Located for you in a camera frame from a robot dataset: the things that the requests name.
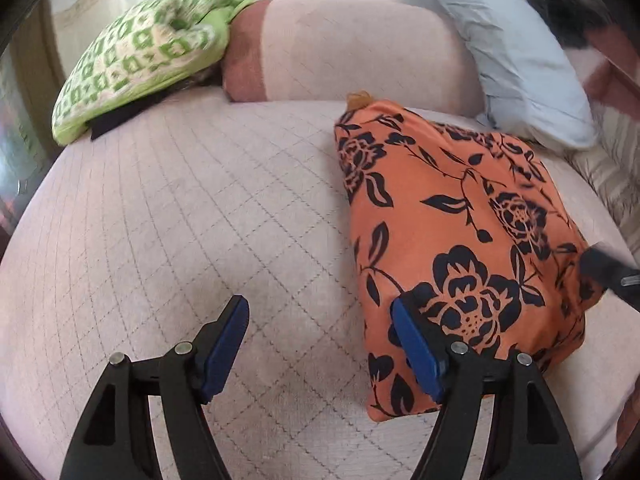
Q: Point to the dark furry cushion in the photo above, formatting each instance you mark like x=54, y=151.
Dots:
x=560, y=0

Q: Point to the green checked pillow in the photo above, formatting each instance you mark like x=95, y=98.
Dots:
x=145, y=55

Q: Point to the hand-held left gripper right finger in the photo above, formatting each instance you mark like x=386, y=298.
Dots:
x=415, y=350

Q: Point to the grey pillow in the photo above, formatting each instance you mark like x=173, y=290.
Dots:
x=520, y=50

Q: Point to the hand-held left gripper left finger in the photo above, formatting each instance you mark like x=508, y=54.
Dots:
x=225, y=342

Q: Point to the pink and brown cushion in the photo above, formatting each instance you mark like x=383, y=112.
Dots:
x=610, y=75

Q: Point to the wooden stained glass door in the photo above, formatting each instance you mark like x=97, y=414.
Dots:
x=20, y=110

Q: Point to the orange black floral pillow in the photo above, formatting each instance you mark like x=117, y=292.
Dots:
x=450, y=220

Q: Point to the pink bolster cushion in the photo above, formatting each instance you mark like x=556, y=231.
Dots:
x=345, y=50

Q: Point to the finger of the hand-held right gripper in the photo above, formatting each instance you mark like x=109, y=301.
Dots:
x=607, y=267

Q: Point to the striped floral cushion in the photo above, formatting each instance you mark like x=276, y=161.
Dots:
x=610, y=175

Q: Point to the pink quilted bed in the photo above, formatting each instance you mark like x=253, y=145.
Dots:
x=175, y=210

